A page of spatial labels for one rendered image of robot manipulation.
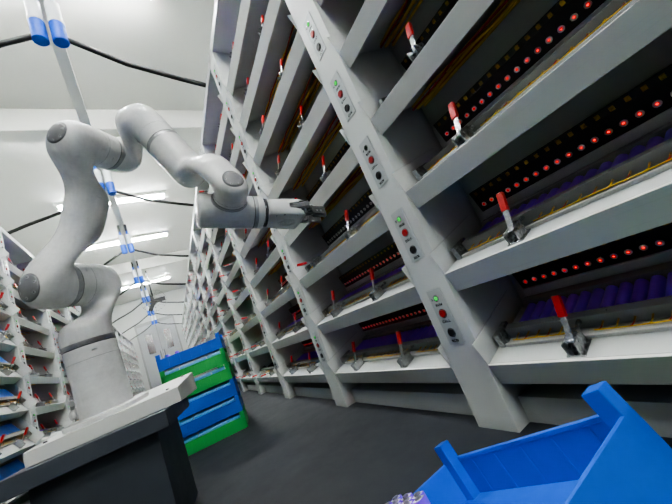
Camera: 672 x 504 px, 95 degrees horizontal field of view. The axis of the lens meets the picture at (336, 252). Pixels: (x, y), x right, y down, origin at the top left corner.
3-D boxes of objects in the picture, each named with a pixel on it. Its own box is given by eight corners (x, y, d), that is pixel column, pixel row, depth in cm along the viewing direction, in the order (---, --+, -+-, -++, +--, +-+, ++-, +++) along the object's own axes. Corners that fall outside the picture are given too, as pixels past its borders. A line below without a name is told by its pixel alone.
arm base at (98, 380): (46, 443, 70) (25, 364, 72) (80, 422, 87) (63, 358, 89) (140, 402, 77) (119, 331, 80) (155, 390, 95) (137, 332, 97)
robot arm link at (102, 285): (49, 359, 80) (26, 273, 82) (114, 342, 98) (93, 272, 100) (84, 344, 77) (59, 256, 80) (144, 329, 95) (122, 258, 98)
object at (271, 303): (298, 294, 133) (278, 269, 134) (264, 318, 184) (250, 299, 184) (329, 269, 145) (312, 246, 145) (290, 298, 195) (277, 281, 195)
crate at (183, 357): (158, 372, 147) (154, 356, 148) (169, 370, 165) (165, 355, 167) (223, 347, 157) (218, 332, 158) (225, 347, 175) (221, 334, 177)
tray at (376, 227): (392, 227, 75) (368, 196, 75) (305, 289, 126) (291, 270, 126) (432, 194, 86) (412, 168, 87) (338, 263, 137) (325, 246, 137)
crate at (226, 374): (168, 406, 144) (163, 389, 145) (177, 399, 162) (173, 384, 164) (232, 378, 154) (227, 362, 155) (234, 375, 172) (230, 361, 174)
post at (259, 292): (290, 398, 174) (200, 140, 207) (285, 398, 182) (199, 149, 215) (320, 382, 185) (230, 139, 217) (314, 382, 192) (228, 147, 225)
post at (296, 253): (347, 407, 116) (209, 46, 149) (336, 405, 124) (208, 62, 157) (386, 383, 126) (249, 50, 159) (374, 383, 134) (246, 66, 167)
